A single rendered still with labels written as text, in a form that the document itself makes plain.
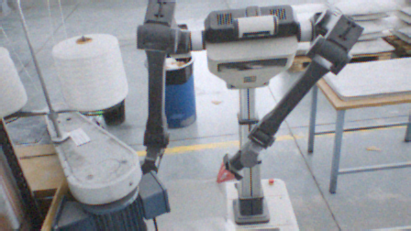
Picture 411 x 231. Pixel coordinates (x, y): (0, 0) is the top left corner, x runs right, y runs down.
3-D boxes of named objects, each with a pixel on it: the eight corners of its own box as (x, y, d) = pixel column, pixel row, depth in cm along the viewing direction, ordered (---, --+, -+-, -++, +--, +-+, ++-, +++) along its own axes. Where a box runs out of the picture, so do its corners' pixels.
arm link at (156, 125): (178, 25, 107) (139, 19, 107) (175, 34, 103) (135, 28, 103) (172, 137, 134) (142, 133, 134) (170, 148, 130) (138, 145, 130)
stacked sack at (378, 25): (377, 21, 488) (379, 11, 482) (397, 32, 451) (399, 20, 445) (327, 28, 481) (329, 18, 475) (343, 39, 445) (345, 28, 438)
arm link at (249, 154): (276, 136, 135) (256, 122, 135) (276, 147, 124) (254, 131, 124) (257, 161, 139) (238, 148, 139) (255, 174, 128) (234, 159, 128)
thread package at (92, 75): (132, 83, 111) (121, 26, 102) (127, 112, 96) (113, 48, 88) (74, 90, 110) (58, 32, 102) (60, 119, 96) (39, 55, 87)
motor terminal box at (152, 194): (159, 198, 117) (153, 168, 111) (173, 218, 109) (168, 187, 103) (134, 209, 113) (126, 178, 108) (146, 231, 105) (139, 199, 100)
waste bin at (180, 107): (199, 104, 417) (194, 47, 384) (203, 129, 372) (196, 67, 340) (155, 108, 416) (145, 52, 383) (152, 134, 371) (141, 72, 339)
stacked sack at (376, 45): (379, 41, 493) (381, 32, 486) (394, 53, 456) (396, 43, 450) (328, 46, 495) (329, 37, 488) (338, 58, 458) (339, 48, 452)
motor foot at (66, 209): (104, 214, 107) (97, 190, 103) (96, 247, 97) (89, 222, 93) (71, 217, 107) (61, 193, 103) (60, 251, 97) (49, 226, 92)
